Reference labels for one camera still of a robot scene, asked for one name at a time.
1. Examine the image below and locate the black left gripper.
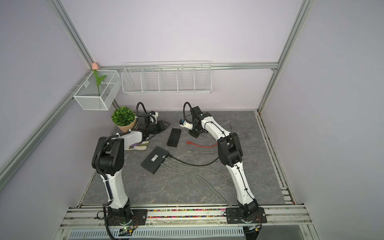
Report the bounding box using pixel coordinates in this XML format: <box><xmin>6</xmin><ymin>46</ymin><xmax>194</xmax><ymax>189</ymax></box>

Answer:
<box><xmin>146</xmin><ymin>120</ymin><xmax>171</xmax><ymax>135</ymax></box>

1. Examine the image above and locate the black ribbed network switch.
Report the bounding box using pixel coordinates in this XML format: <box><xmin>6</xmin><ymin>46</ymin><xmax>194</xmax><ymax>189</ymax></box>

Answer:
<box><xmin>167</xmin><ymin>128</ymin><xmax>182</xmax><ymax>148</ymax></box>

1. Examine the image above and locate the black cable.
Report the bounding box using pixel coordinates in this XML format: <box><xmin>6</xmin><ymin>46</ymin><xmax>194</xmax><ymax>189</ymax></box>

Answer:
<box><xmin>167</xmin><ymin>154</ymin><xmax>220</xmax><ymax>167</ymax></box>

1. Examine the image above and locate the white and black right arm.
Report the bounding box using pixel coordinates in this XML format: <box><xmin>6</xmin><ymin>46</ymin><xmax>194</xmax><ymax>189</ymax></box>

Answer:
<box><xmin>180</xmin><ymin>102</ymin><xmax>267</xmax><ymax>224</ymax></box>

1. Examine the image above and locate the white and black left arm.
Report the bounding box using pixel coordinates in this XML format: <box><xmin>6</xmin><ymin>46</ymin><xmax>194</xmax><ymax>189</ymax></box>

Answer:
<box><xmin>92</xmin><ymin>102</ymin><xmax>171</xmax><ymax>226</ymax></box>

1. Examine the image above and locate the green plant in beige pot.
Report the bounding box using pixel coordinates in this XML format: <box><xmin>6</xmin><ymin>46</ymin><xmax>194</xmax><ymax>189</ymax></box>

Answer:
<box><xmin>111</xmin><ymin>107</ymin><xmax>137</xmax><ymax>132</ymax></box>

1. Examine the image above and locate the pink tulip artificial flower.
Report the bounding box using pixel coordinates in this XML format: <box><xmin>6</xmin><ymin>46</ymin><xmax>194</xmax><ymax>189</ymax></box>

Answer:
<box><xmin>92</xmin><ymin>63</ymin><xmax>107</xmax><ymax>97</ymax></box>

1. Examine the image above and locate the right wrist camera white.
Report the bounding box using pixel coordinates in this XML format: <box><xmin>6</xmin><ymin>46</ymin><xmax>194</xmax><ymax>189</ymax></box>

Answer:
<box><xmin>179</xmin><ymin>119</ymin><xmax>193</xmax><ymax>130</ymax></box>

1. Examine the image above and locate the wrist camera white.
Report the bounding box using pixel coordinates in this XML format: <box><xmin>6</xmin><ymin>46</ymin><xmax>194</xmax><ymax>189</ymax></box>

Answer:
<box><xmin>149</xmin><ymin>111</ymin><xmax>159</xmax><ymax>121</ymax></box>
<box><xmin>179</xmin><ymin>119</ymin><xmax>193</xmax><ymax>130</ymax></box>

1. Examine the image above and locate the red ethernet cable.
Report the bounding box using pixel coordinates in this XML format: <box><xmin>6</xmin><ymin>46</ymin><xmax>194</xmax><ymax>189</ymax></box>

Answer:
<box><xmin>185</xmin><ymin>140</ymin><xmax>218</xmax><ymax>148</ymax></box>

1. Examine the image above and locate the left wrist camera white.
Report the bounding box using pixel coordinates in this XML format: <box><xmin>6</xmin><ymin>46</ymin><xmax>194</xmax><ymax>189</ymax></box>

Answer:
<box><xmin>149</xmin><ymin>111</ymin><xmax>159</xmax><ymax>121</ymax></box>

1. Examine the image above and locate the purple trowel with pink handle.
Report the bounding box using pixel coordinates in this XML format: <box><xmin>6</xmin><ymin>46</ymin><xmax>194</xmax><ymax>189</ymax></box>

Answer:
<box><xmin>129</xmin><ymin>145</ymin><xmax>148</xmax><ymax>151</ymax></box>

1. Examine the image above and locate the white wire shelf wide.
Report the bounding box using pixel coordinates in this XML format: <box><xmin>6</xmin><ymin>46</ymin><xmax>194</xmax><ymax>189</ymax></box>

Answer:
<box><xmin>122</xmin><ymin>61</ymin><xmax>213</xmax><ymax>94</ymax></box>

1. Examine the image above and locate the white wire basket small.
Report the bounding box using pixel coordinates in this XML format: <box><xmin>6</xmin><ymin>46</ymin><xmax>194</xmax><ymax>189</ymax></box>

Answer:
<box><xmin>74</xmin><ymin>70</ymin><xmax>122</xmax><ymax>111</ymax></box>

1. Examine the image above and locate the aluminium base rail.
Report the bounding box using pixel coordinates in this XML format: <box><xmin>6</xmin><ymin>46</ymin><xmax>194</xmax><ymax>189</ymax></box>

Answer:
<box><xmin>55</xmin><ymin>205</ymin><xmax>319</xmax><ymax>240</ymax></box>

